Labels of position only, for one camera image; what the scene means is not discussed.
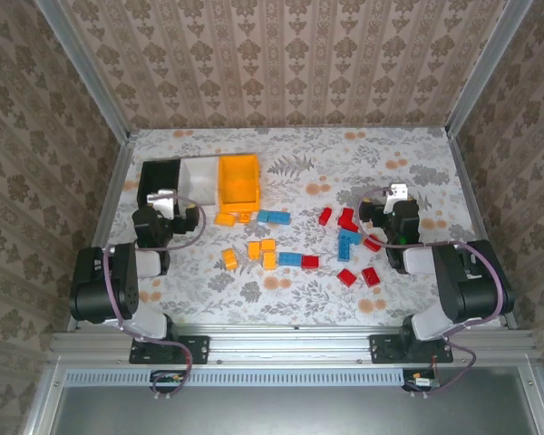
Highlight white plastic bin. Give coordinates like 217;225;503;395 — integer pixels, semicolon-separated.
179;156;221;214

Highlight long aluminium base rail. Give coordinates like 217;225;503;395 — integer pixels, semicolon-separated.
49;324;539;366

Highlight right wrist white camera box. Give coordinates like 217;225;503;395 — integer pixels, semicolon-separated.
387;182;410;204

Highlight aluminium table side rail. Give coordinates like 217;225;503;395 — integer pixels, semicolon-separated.
447;128;519;331
65;130;141;334

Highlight black plastic bin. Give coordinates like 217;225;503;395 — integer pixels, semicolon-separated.
136;158;183;219

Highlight aluminium frame post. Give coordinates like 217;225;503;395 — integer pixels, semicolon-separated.
34;0;131;142
444;0;535;138

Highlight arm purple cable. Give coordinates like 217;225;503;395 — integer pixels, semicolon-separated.
356;186;504;400
102;189;208;400

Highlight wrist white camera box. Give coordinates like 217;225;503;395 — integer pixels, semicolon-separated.
146;188;179;215
387;182;410;204

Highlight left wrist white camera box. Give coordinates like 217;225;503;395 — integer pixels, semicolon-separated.
146;188;179;215

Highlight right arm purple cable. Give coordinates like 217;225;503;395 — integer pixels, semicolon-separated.
356;186;504;400

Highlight small circuit board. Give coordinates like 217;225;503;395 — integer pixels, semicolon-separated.
151;370;187;393
403;369;441;393

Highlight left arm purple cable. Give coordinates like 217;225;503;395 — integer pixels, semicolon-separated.
102;189;208;400

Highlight slotted white cable duct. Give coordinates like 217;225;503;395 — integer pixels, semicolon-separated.
65;367;405;388

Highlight orange plastic bin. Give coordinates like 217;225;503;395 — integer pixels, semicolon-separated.
216;153;262;215

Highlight floral patterned table cover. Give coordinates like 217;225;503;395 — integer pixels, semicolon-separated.
92;127;504;328

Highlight grey metal panel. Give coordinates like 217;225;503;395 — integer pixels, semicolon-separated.
22;364;544;435

